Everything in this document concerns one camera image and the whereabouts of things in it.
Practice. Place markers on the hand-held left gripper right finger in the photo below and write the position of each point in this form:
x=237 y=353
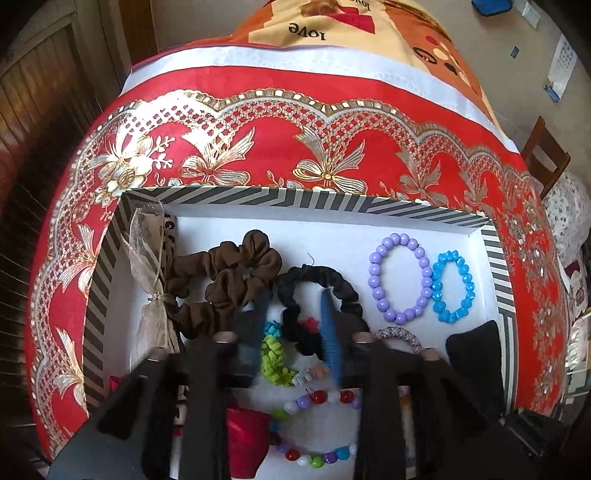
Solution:
x=330 y=332

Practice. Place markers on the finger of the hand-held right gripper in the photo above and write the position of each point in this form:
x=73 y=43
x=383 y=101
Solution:
x=531 y=434

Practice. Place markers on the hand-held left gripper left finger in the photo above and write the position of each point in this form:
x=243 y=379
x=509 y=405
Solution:
x=251 y=332

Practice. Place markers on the brown fabric scrunchie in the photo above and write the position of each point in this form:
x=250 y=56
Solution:
x=231 y=281

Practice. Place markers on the black fabric scrunchie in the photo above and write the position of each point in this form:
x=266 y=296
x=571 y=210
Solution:
x=300 y=281

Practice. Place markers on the beige mesh bow hair clip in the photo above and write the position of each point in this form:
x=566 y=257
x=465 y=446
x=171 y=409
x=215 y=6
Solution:
x=147 y=258

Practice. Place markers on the striped gift box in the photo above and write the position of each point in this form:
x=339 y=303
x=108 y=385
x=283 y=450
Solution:
x=277 y=196

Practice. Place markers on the black velvet pouch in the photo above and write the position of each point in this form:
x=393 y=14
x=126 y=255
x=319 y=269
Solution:
x=475 y=360

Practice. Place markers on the red satin bow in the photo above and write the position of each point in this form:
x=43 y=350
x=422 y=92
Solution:
x=247 y=436

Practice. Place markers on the red gold floral tablecloth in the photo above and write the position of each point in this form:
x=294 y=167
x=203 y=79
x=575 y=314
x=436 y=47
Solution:
x=277 y=115

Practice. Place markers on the floral fabric cushion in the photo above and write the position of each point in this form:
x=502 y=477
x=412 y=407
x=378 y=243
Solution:
x=570 y=217

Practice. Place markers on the wooden chair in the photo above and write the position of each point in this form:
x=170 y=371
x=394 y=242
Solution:
x=549 y=152

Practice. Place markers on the orange printed blanket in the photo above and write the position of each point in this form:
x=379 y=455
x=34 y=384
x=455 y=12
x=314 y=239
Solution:
x=369 y=41

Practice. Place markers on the wooden slatted cabinet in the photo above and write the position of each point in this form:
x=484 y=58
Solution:
x=41 y=101

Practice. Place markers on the wall calendar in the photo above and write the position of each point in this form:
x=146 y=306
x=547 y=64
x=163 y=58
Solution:
x=561 y=69

